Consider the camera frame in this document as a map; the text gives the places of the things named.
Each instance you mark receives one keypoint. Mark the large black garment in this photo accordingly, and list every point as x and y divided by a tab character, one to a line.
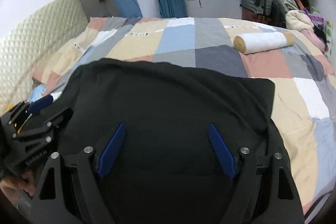
167	170

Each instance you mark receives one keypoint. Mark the patchwork pastel bed quilt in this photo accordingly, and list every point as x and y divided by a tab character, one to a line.
304	104

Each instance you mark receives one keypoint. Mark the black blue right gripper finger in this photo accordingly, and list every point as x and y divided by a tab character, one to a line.
262	187
69	189

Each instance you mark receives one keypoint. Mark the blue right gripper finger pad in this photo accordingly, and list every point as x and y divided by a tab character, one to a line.
40	104

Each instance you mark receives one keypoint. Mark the blue padded chair back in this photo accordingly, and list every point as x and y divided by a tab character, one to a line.
128	8

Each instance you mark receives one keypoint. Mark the light blue cloth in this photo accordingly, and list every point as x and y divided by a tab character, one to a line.
37	93

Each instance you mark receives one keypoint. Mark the cream plush bundle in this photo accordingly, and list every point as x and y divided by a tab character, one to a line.
298	21

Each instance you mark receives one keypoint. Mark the white cylindrical bolster pillow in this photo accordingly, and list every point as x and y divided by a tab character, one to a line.
249	43

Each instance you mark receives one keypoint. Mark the cream quilted headboard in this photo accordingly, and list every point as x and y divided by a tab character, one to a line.
37	37

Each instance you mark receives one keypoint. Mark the person's left hand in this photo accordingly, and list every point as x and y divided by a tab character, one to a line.
23	182

